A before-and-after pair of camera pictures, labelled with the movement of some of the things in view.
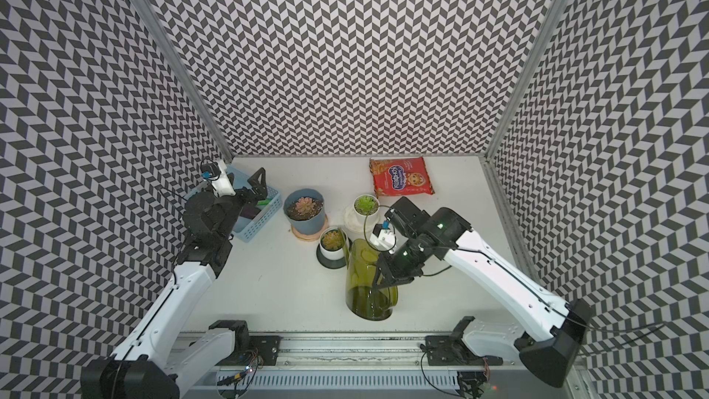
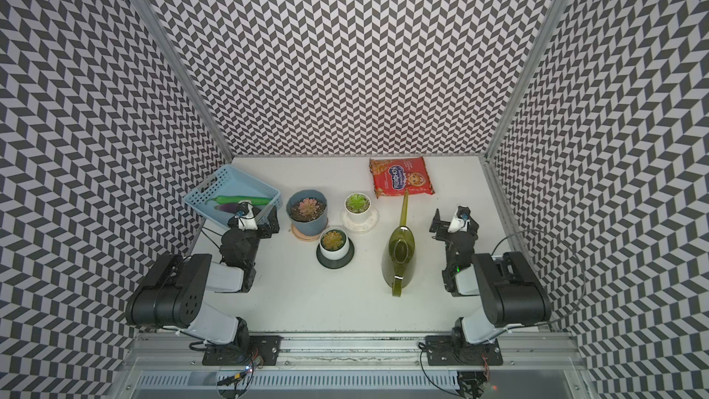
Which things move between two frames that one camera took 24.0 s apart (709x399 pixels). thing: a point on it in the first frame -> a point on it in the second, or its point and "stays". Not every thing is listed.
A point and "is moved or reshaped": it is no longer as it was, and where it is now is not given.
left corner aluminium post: x=171 y=55 stays
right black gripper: x=392 y=274 -> x=441 y=225
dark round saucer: x=332 y=263 stays
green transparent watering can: x=364 y=300 is moved or reshaped
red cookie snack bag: x=401 y=176 stays
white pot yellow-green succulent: x=330 y=243 stays
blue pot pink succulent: x=306 y=210 stays
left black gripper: x=255 y=183 -> x=263 y=228
